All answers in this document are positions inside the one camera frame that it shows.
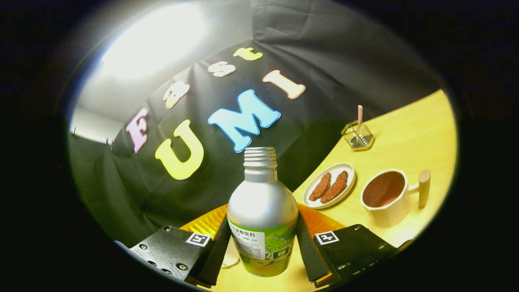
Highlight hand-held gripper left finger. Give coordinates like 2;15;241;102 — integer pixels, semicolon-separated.
116;204;232;288

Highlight white oval plate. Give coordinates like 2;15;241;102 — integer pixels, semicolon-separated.
302;163;356;210

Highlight silver juice bottle green label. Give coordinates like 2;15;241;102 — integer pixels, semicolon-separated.
226;147;299;278

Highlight wooden table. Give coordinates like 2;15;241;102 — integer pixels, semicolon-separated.
203;89;458;292

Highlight black backdrop cloth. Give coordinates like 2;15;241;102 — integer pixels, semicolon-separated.
68;0;442;248

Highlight reddish brown juice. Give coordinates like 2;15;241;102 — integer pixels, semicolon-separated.
362;171;405;208

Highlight white divided seed dish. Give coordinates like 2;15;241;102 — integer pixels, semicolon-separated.
221;239;240;268

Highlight gold wire basket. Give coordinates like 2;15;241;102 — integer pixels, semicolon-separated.
341;120;375;152

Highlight white cup wooden handle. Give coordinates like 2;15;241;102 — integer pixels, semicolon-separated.
360;169;431;228

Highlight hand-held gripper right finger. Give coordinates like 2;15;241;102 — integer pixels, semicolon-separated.
295;203;413;288

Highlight brown sausage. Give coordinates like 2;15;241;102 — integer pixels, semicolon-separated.
309;172;332;202
320;170;349;204

